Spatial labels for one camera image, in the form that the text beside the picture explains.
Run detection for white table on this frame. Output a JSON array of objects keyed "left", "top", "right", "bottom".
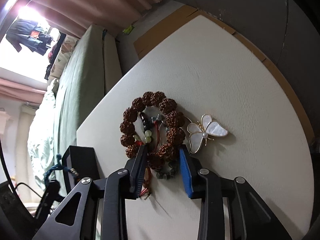
[{"left": 77, "top": 16, "right": 314, "bottom": 239}]

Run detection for green covered bed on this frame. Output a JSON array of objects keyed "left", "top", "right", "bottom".
[{"left": 27, "top": 23, "right": 123, "bottom": 188}]

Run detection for dark green stone bead bracelet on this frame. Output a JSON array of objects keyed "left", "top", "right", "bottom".
[{"left": 154, "top": 159, "right": 180, "bottom": 181}]

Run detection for hanging dark clothes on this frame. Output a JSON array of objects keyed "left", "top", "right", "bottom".
[{"left": 5, "top": 18, "right": 53, "bottom": 56}]

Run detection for floral pillow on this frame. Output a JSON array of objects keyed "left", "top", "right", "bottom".
[{"left": 49, "top": 35, "right": 78, "bottom": 79}]

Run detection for red cord bracelet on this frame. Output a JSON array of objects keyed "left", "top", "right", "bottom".
[{"left": 134, "top": 119, "right": 167, "bottom": 201}]

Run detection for light green blanket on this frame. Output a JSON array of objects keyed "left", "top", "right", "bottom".
[{"left": 27, "top": 79, "right": 59, "bottom": 189}]

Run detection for white shell butterfly brooch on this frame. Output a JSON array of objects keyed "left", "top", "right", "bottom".
[{"left": 187, "top": 114, "right": 228, "bottom": 154}]

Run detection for flattened brown cardboard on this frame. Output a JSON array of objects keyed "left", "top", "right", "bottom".
[{"left": 133, "top": 5, "right": 315, "bottom": 143}]

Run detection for pink curtain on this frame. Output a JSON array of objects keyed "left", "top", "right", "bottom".
[{"left": 27, "top": 0, "right": 162, "bottom": 38}]

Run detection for green yellow floor item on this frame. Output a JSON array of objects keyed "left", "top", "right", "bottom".
[{"left": 123, "top": 25, "right": 134, "bottom": 35}]

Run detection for black and green bead bracelet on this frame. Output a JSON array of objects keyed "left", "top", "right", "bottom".
[{"left": 133, "top": 110, "right": 154, "bottom": 145}]

